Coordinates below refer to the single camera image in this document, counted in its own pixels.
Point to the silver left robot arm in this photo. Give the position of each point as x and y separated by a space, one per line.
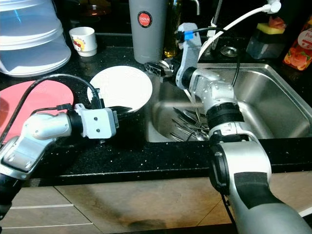
29 156

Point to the round metal drain cap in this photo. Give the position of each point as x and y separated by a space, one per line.
229 51

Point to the stainless steel sink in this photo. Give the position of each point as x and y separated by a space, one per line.
282 107

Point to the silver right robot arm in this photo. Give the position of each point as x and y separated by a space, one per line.
268 195

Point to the yellow sponge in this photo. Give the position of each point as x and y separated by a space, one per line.
261 29

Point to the white stacked storage drawers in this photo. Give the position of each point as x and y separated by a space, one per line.
34 44

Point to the silver fork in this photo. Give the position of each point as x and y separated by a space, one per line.
183 114
202 126

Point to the beige drawer front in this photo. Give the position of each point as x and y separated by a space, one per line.
48 216
53 229
39 197

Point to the red scrubber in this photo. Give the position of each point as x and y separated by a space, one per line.
277 22

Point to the grey metal faucet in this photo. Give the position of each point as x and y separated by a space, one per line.
216 14

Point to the yellow oil bottle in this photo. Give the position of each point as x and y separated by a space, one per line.
172 41

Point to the silver spoon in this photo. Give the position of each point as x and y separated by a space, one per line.
185 130

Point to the beige cabinet door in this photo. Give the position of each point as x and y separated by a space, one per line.
151 200
292 192

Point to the white printed cup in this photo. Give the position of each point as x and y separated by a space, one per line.
83 44

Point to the dark sponge holder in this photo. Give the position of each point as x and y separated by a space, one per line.
262 45

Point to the grey cylinder water filter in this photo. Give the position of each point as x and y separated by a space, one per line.
146 46

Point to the pink plate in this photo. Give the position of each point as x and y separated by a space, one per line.
24 112

